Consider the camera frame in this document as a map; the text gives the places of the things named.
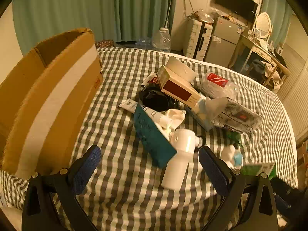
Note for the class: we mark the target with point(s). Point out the large clear water jug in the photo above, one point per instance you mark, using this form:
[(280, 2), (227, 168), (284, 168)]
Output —
[(162, 39)]

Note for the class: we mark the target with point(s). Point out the narrow green curtain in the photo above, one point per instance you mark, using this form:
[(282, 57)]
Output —
[(276, 12)]

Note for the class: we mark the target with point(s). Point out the small red and white packet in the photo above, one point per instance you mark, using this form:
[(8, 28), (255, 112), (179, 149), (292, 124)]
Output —
[(152, 79)]

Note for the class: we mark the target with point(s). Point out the clear plastic bottle red label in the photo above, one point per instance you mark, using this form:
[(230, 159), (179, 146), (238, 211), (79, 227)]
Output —
[(216, 79)]

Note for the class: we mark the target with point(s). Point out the grey checked bed sheet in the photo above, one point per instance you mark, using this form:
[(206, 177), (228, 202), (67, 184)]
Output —
[(120, 192)]

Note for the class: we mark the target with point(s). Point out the white tape roll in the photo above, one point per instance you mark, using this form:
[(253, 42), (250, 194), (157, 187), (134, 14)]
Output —
[(180, 67)]

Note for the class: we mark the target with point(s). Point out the white cream tube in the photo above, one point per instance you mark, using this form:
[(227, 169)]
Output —
[(127, 105)]

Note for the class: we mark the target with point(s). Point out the white and blue toy figure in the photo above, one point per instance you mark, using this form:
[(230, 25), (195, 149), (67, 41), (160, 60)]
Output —
[(228, 154)]

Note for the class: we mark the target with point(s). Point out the wooden chair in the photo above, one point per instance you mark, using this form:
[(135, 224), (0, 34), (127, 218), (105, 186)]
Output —
[(281, 67)]

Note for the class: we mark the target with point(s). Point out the brown patterned bag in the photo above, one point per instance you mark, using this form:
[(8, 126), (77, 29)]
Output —
[(104, 43)]

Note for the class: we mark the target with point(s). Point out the wide green curtain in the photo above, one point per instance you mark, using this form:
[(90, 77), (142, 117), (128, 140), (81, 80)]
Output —
[(72, 9)]

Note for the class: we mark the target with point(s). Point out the clear plastic bags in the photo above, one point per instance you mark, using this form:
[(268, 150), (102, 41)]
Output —
[(207, 14)]

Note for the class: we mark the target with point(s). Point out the brown cardboard box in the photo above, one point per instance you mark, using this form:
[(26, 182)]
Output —
[(48, 89)]

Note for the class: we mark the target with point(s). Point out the cream dressing table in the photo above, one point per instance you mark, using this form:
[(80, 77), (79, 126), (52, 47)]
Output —
[(255, 48)]

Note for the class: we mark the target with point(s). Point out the cream clothing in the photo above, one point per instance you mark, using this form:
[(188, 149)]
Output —
[(269, 71)]

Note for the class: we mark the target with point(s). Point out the silver mini fridge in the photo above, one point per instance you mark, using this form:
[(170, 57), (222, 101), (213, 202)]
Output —
[(225, 43)]

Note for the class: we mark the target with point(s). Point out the green foil packet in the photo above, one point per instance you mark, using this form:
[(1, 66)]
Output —
[(234, 137)]

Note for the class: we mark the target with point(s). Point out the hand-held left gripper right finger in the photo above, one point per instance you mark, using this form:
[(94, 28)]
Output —
[(214, 170)]

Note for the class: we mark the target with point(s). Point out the plastic-wrapped dark printed pack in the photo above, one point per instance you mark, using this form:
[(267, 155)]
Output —
[(238, 116)]

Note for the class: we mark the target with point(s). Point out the black wall television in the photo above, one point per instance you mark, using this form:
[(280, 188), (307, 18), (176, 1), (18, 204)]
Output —
[(235, 0)]

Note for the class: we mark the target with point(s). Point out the white louvered wardrobe doors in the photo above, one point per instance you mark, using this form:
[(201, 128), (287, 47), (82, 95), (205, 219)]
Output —
[(296, 101)]

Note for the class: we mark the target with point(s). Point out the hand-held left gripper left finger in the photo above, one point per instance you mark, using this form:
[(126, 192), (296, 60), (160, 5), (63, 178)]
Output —
[(87, 168)]

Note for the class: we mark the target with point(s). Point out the blue floral tissue pack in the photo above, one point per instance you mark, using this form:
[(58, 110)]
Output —
[(201, 119)]

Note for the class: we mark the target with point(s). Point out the green medicine box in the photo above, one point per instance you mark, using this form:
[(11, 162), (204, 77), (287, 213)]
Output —
[(252, 169)]

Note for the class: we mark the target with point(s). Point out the dark bag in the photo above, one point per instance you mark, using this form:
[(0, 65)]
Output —
[(125, 44)]

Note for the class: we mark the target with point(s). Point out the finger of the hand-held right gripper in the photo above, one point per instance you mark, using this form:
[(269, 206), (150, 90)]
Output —
[(284, 197)]

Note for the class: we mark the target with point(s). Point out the teal box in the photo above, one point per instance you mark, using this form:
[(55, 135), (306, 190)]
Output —
[(149, 134)]

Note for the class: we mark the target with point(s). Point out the white ribbed suitcase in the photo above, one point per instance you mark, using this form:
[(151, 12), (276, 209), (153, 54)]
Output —
[(195, 41)]

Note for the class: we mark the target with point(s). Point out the dark red and white carton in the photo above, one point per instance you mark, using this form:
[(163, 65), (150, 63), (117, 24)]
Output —
[(178, 89)]

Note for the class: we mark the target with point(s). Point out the white oval vanity mirror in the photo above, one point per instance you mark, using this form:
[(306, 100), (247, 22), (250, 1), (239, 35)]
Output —
[(263, 22)]

